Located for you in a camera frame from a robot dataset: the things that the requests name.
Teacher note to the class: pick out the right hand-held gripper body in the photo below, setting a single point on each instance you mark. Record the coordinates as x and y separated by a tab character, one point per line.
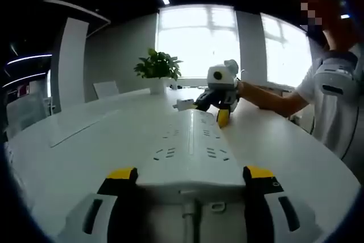
221	78

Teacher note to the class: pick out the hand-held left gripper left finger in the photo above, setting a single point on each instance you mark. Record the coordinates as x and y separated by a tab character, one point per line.
119	214

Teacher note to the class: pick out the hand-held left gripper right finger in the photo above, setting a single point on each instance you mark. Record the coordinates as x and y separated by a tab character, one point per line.
258	211

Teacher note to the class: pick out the small white charger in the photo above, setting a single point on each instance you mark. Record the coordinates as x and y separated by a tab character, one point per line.
183	105

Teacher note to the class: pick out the white power strip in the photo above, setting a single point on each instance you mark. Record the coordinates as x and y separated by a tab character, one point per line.
190	152

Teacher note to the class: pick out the small white desk object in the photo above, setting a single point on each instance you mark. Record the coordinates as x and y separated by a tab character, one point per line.
174	86

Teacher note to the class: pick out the white desk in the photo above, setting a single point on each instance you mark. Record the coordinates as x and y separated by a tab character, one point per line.
270	154

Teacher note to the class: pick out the curved ceiling light strip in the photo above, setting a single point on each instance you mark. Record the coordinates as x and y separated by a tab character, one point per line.
25	79
28	58

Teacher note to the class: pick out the person's right hand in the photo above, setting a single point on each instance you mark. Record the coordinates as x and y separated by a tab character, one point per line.
247	93

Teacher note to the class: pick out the wide bright window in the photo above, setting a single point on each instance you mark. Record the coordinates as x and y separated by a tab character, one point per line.
199	43

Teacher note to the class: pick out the potted green plant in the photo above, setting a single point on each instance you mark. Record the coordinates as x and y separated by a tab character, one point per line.
159	66

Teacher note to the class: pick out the narrow bright window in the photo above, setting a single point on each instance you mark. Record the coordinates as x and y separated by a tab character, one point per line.
284	55

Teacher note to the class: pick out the person's white shirt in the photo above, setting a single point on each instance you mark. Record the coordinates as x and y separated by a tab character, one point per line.
321	117

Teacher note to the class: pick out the small white chair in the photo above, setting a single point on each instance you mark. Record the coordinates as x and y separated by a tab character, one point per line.
105	89

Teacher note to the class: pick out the grey chest-worn device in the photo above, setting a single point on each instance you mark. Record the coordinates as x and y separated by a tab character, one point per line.
335	75

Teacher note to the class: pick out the person's head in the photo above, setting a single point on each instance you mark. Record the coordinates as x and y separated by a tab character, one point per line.
339	35

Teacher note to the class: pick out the white armrest office chair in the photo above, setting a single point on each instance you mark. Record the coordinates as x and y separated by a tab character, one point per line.
49	106

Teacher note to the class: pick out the large white mesh chair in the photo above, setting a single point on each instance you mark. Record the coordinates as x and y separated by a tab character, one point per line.
25	115

